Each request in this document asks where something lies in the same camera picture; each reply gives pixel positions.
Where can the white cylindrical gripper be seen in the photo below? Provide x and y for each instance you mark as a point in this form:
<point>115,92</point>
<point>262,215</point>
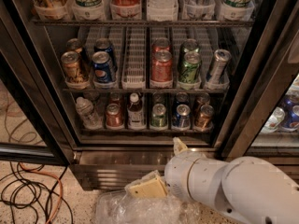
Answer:
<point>177,174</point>

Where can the red coke can front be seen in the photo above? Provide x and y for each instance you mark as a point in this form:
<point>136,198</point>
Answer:
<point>162,66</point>

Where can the red coke can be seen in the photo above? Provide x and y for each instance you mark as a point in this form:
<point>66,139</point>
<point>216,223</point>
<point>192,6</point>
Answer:
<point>162,66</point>
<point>160,44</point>

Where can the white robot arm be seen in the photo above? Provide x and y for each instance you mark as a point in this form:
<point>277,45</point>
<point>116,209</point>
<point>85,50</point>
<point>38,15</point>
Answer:
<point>247,189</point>

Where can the green can bottom shelf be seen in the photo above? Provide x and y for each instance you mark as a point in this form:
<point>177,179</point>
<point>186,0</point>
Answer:
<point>158,116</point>

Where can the blue can bottom shelf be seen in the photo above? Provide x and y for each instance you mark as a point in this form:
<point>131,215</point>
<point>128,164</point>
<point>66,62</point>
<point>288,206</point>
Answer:
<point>181,117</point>

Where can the copper can bottom shelf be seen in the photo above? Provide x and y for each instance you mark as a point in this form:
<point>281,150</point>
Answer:
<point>204,116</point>

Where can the red can bottom shelf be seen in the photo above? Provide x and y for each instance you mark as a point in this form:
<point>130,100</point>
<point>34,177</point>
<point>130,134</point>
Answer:
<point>114,115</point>

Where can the green soda can front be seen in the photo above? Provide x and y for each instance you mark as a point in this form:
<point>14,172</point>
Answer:
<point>189,67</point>

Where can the green soda can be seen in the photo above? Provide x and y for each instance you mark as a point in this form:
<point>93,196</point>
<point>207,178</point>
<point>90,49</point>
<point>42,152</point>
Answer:
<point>187,46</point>
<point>189,67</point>

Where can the stainless steel fridge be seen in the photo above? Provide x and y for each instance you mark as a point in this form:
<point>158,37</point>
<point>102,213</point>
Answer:
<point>261,37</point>

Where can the blue pepsi can front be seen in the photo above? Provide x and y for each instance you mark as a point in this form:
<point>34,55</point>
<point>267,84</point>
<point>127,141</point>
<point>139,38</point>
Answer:
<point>103,67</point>

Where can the blue pepsi can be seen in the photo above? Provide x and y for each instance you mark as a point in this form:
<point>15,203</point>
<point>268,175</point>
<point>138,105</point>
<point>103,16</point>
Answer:
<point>103,67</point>
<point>104,44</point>

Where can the white can right fridge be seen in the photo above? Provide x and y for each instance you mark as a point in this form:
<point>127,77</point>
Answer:
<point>274,120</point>

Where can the red coke can rear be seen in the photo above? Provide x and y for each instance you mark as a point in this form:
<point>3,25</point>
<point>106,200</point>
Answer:
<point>160,44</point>

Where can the green soda can rear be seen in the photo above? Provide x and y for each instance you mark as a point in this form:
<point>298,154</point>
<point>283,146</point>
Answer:
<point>187,46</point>

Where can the silver slim can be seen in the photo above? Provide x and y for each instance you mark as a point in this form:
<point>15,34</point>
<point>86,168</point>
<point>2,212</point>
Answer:
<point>221,58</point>

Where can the gold brown can front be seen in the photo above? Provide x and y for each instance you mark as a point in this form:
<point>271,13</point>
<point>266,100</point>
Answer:
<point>73,67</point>

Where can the gold brown can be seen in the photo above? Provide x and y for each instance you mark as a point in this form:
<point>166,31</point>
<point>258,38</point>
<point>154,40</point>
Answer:
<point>76,45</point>
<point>73,67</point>

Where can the blue pepsi can rear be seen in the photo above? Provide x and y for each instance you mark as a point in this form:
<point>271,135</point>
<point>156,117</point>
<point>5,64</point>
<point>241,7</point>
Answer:
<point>104,44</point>

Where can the blue can right fridge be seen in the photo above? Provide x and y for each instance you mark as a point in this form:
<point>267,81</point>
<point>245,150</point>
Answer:
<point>291,120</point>

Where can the gold brown can rear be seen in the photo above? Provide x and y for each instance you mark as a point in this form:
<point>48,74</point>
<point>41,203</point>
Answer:
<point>76,45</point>

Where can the dark juice bottle white cap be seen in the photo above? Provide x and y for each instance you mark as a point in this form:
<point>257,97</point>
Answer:
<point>135,112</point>

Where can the clear plastic bag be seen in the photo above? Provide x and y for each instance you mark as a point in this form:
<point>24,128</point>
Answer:
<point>118,207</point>

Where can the clear water bottle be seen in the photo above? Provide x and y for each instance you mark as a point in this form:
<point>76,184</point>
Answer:
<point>88,114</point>

